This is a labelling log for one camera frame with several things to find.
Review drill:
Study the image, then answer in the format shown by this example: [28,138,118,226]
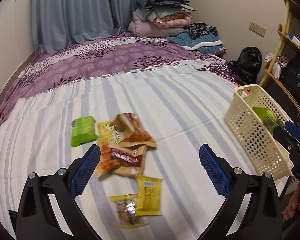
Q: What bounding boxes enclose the cream perforated plastic basket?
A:
[224,84,293,180]

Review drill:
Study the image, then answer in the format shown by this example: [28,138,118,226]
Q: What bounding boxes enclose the green snack pack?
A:
[253,107,285,134]
[71,116,98,147]

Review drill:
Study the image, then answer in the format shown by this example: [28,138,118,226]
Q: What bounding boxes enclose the yellow oat cookie pack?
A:
[108,194,148,229]

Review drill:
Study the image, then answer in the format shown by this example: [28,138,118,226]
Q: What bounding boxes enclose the brown red label snack pack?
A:
[94,142,147,178]

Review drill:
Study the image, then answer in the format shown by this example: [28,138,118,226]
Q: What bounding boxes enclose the yellow bibizan biscuit pack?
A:
[136,175,163,216]

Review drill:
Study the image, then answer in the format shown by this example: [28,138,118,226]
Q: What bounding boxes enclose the brown bread snack pack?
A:
[112,113,157,148]

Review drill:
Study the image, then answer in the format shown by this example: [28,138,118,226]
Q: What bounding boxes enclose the person right hand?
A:
[283,182,300,220]

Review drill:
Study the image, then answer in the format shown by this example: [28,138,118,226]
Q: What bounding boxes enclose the black LANWEI shopping bag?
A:
[280,53,300,106]

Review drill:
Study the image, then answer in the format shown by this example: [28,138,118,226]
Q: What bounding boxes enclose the pink clothes on shelf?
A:
[264,53,289,80]

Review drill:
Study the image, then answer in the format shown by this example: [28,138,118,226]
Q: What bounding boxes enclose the black backpack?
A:
[229,47,262,85]

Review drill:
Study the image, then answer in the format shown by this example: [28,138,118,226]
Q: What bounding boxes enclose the wooden shelf unit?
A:
[259,0,300,125]

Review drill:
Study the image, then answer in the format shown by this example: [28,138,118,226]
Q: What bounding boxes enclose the striped white blue sheet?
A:
[0,63,291,240]

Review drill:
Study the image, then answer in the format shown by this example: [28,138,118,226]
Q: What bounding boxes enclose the teal blue blanket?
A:
[166,32,227,55]

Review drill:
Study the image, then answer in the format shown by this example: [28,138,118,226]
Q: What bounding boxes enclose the leopard print cloth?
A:
[184,23,218,40]

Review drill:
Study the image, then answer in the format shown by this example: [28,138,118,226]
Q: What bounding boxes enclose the purple floral bedspread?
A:
[0,32,238,126]

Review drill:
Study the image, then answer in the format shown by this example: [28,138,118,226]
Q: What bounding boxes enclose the folded quilt stack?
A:
[128,0,195,37]

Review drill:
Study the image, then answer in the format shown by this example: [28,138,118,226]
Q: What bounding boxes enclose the blue grey curtain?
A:
[31,0,137,53]

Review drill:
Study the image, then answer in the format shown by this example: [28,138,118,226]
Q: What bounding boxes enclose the wall power socket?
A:
[249,22,266,37]

